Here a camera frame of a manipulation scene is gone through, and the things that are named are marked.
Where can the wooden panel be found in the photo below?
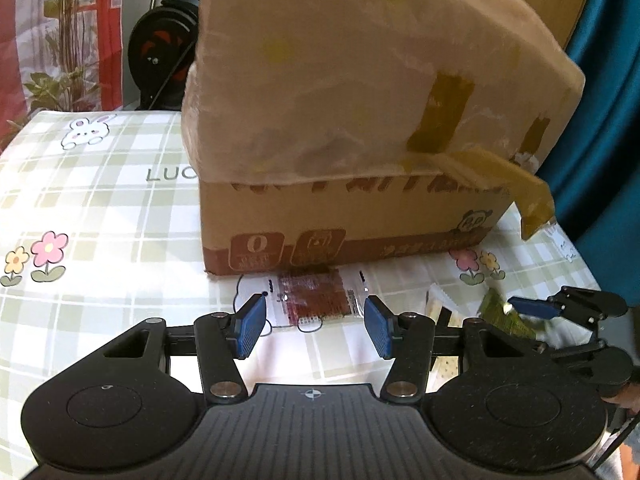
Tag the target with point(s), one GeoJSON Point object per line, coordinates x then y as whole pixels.
{"type": "Point", "coordinates": [560, 0]}

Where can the clear cream snack packet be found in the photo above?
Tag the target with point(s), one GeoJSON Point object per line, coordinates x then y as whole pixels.
{"type": "Point", "coordinates": [447, 307]}

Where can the plastic-lined cardboard box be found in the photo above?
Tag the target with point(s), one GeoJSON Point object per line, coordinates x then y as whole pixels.
{"type": "Point", "coordinates": [350, 210]}

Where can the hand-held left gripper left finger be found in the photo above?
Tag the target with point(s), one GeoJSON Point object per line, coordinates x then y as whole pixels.
{"type": "Point", "coordinates": [250, 327]}

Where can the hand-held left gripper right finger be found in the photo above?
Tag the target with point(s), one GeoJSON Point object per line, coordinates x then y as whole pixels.
{"type": "Point", "coordinates": [377, 327]}

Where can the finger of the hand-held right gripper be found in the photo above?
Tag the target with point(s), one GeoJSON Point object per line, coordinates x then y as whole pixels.
{"type": "Point", "coordinates": [570, 351]}
{"type": "Point", "coordinates": [530, 306]}

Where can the black exercise bike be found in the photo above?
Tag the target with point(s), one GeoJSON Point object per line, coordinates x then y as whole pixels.
{"type": "Point", "coordinates": [160, 45]}

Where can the red printed backdrop cloth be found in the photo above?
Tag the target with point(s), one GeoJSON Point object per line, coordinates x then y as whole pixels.
{"type": "Point", "coordinates": [60, 35]}

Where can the dark green snack packet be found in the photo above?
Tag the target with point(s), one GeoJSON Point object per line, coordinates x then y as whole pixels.
{"type": "Point", "coordinates": [500, 310]}

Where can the teal curtain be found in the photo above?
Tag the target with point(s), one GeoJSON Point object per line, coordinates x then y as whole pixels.
{"type": "Point", "coordinates": [610, 160]}

